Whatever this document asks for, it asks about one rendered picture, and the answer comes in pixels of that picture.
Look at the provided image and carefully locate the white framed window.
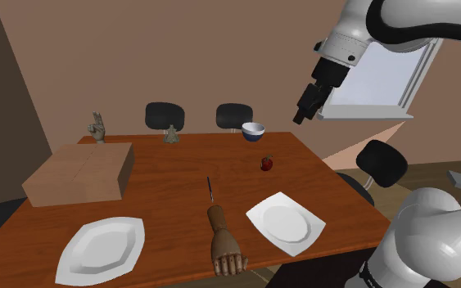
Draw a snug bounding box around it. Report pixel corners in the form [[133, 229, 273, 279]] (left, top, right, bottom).
[[315, 38, 445, 121]]

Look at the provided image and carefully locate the blue and white bowl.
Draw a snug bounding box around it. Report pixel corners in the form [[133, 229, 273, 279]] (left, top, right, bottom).
[[241, 121, 266, 143]]

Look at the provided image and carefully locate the red fruit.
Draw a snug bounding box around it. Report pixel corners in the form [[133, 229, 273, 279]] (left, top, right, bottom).
[[260, 154, 274, 173]]

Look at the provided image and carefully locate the white square plate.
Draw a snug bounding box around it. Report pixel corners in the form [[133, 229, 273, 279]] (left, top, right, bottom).
[[245, 191, 328, 258]]

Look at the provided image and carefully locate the small grey-green figurine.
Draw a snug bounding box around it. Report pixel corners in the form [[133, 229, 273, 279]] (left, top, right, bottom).
[[162, 124, 181, 145]]

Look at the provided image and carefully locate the brown wooden table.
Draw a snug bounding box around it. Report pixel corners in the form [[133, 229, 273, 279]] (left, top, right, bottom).
[[0, 131, 393, 288]]

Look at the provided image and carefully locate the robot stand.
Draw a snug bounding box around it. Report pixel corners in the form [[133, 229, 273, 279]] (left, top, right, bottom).
[[264, 246, 377, 288]]

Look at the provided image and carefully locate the brown wooden mannequin hand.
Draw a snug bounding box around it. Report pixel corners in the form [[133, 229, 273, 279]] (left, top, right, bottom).
[[206, 205, 250, 277]]

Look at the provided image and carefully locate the grey hand figure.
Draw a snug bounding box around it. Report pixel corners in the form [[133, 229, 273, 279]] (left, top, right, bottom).
[[86, 110, 107, 145]]

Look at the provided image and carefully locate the brown cardboard box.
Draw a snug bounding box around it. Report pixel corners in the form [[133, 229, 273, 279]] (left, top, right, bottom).
[[21, 142, 136, 209]]

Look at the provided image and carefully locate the white oval pointed plate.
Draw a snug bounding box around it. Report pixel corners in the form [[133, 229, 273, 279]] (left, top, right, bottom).
[[54, 216, 146, 287]]

